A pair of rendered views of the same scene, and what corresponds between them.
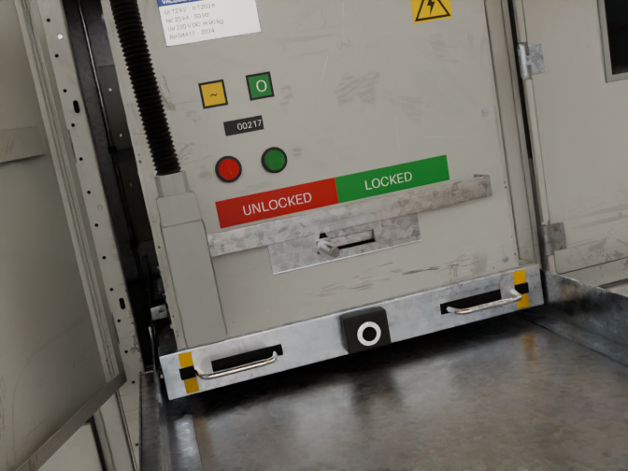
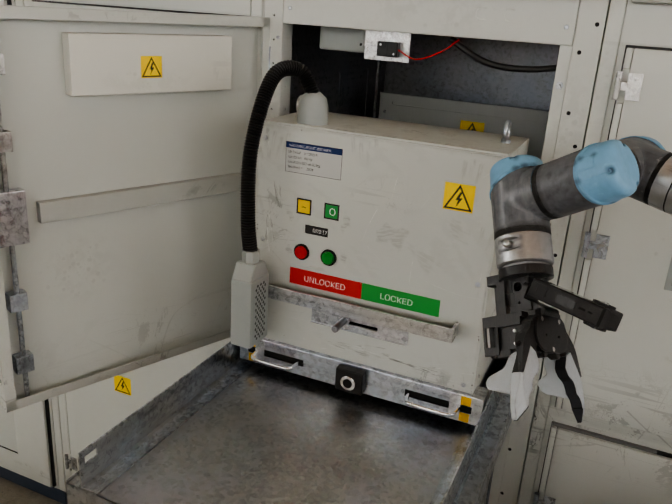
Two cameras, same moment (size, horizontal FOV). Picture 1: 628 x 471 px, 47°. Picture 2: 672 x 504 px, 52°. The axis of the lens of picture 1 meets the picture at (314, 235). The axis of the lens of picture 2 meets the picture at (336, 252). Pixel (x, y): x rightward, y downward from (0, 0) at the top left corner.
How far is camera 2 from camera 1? 83 cm
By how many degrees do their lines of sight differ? 35
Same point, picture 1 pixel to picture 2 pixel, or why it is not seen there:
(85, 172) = not seen: hidden behind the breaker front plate
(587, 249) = (595, 404)
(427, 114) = (435, 269)
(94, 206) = not seen: hidden behind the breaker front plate
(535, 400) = (359, 480)
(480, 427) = (313, 474)
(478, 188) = (443, 334)
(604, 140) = (643, 332)
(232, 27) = (324, 172)
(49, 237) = (233, 236)
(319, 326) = (326, 362)
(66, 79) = not seen: hidden behind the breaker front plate
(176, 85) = (285, 194)
